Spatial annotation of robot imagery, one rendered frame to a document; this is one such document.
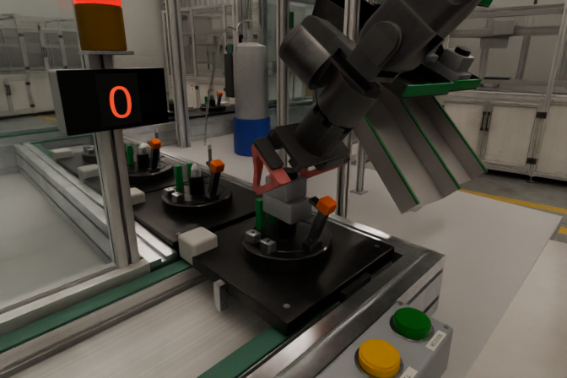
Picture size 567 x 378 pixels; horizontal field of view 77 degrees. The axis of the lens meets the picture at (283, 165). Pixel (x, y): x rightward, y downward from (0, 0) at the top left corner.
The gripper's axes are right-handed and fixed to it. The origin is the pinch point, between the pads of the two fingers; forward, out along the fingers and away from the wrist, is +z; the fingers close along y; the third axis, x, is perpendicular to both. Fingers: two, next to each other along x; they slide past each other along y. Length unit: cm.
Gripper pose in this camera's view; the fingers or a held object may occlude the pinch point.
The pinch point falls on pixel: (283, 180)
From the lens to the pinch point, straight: 53.4
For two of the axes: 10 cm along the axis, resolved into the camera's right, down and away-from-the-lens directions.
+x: 5.3, 7.7, -3.4
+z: -4.5, 6.0, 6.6
